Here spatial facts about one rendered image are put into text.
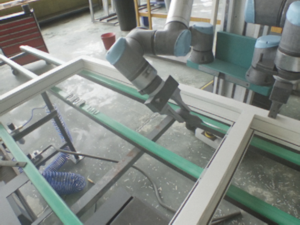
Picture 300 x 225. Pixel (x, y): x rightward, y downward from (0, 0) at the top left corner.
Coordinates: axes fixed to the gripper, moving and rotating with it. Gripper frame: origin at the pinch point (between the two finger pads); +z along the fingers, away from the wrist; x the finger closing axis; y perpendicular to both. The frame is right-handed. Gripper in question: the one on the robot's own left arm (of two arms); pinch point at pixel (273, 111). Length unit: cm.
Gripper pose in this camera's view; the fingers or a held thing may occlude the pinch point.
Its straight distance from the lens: 75.5
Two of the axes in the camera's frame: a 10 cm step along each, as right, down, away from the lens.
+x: 6.1, -5.3, 5.8
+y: 7.8, 3.2, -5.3
